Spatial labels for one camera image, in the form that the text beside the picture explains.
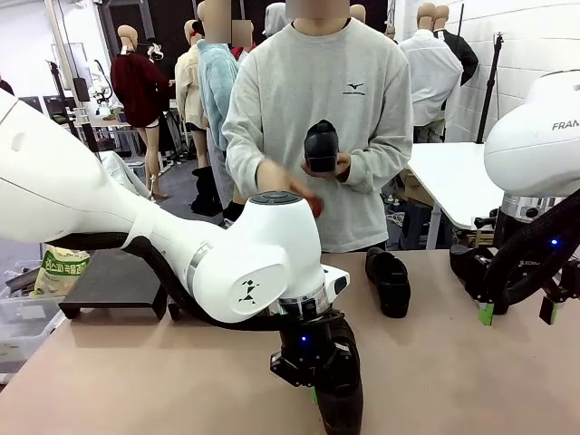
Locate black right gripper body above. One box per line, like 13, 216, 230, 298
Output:
493, 216, 580, 294

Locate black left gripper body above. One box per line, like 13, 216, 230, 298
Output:
279, 314, 340, 373

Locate person's right forearm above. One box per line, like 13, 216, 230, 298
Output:
224, 130, 268, 208

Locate person's left forearm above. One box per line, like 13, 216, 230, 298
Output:
346, 130, 413, 195

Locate black tripod stand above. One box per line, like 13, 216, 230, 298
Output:
47, 60, 102, 158
475, 31, 507, 144

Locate person's right hand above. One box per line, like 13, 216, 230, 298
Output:
255, 158, 324, 218

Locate person's left hand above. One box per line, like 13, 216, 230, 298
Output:
301, 151, 354, 183

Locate white table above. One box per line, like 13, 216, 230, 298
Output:
404, 141, 507, 251

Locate cardboard box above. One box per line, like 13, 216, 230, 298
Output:
401, 169, 437, 205

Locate black boots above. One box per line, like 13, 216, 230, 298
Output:
189, 165, 224, 218

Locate mannequin in white shirt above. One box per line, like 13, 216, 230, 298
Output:
398, 2, 465, 142

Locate mannequin in black jacket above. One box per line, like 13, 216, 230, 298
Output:
433, 5, 480, 88

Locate green yellow snack bag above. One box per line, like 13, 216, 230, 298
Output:
29, 243, 92, 298

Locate person in grey sweatshirt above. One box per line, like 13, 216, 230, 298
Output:
221, 6, 414, 254

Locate white draped cloth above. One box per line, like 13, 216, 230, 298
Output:
97, 150, 153, 200

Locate mannequin in light blue fleece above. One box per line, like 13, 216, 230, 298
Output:
197, 0, 241, 218

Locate clear plastic bin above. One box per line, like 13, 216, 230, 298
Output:
0, 294, 68, 386

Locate mannequin in cream jacket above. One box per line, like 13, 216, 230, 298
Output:
174, 18, 210, 169

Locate wooden workbench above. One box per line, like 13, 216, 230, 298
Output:
79, 115, 146, 137

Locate mannequin in maroon sweater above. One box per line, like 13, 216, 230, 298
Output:
110, 24, 172, 201

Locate mannequin in grey hood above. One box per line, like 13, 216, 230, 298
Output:
263, 3, 290, 37

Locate black monitor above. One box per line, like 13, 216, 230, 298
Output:
17, 94, 45, 114

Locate black right arm cable sleeve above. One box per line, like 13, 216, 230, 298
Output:
483, 188, 580, 316

